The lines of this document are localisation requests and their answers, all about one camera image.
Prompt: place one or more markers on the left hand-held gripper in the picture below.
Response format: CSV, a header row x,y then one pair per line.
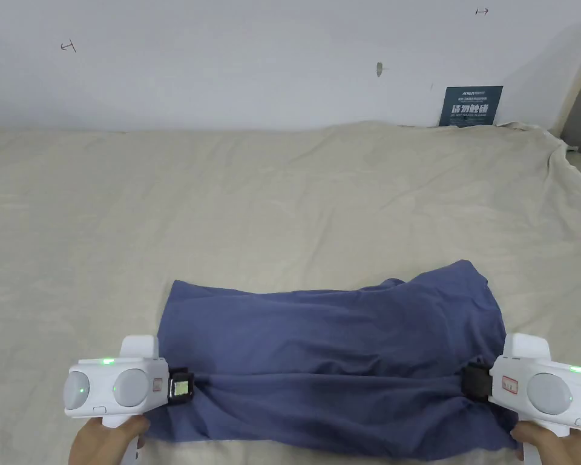
x,y
126,385

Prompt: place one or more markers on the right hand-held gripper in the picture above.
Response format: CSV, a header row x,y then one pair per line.
x,y
542,387

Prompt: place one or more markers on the dark blue shirt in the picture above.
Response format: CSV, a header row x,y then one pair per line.
x,y
329,358

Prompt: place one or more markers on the person's right hand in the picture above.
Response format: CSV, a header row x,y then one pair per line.
x,y
561,448

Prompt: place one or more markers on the person's left hand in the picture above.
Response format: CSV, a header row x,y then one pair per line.
x,y
99,443

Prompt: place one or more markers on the bed with beige sheet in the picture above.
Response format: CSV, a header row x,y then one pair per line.
x,y
252,203

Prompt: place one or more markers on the dark teal sign card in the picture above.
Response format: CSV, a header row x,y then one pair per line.
x,y
469,105

